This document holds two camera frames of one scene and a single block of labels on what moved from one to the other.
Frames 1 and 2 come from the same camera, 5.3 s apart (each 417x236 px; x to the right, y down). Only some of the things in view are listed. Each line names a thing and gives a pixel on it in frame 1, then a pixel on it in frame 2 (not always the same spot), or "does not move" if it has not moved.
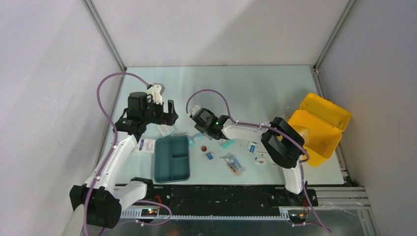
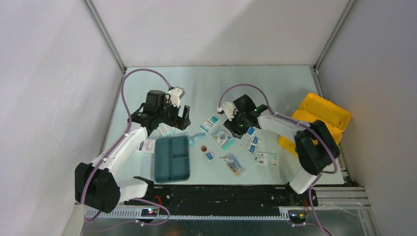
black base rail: [225, 197] does not move
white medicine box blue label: [146, 145] does not move
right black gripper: [202, 130] to [231, 127]
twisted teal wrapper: [191, 140] does not move
